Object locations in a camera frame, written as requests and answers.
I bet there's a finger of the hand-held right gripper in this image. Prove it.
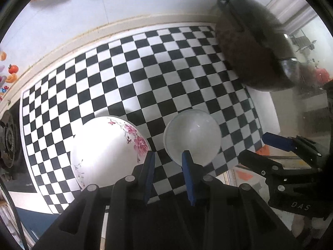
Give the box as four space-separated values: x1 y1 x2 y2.
239 150 323 217
262 132 326 170

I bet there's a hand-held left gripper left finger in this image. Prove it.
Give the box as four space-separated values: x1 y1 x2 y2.
32 150 156 250

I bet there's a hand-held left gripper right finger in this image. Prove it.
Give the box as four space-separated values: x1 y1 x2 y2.
181 150 302 250

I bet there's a small white bowl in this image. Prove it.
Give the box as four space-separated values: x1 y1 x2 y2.
163 109 222 168

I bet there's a white floral ceramic bowl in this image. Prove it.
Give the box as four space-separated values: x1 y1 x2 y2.
70 116 153 189

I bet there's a red plastic object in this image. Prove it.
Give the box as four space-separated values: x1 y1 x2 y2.
315 68 332 84

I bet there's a dark lidded pot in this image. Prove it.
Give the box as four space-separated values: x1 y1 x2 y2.
215 0 299 93

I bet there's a black and white checkered mat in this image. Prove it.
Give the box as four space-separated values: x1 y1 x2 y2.
19 26 266 214

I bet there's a black gas stove burner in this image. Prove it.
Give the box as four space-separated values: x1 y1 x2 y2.
0 104 37 193

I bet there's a black cable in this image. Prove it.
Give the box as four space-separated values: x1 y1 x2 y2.
0 177 29 250

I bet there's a colourful fruit wall sticker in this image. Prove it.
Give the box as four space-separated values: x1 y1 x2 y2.
0 51 20 101

